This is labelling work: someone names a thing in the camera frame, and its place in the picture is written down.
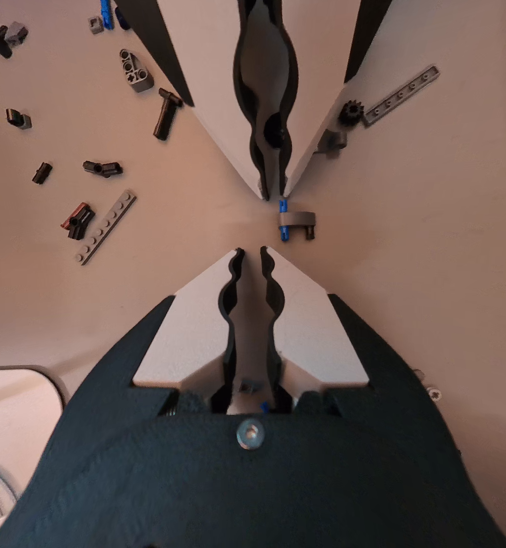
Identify black lego gear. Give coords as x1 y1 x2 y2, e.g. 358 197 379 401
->
337 100 366 128

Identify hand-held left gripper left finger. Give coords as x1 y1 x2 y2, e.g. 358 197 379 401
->
133 247 245 414

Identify grey thin lego liftarm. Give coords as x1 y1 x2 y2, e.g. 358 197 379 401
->
277 210 317 228

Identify grey long lego plate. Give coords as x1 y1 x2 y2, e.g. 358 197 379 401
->
362 65 441 128
74 189 137 266

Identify dark red lego piece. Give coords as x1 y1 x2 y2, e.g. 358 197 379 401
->
60 202 88 229

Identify black angled lego connector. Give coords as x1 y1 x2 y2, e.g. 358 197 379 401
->
82 160 123 179

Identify black and grey lego piece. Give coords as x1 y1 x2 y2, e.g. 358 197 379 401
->
5 108 33 130

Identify black lego cross connector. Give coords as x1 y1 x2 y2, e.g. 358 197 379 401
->
66 207 96 241

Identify white tray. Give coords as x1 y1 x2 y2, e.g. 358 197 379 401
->
0 364 68 476

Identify small grey pin connector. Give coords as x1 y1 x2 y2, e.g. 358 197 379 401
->
319 129 348 157

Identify grey triangular liftarm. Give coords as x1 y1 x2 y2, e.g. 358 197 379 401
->
119 48 154 93

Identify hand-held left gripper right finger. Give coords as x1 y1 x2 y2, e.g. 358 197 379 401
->
260 245 370 412

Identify black lego axle pin connector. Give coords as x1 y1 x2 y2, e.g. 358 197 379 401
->
153 87 183 141

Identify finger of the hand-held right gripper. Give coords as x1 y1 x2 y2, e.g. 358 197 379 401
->
270 0 362 196
156 0 272 200

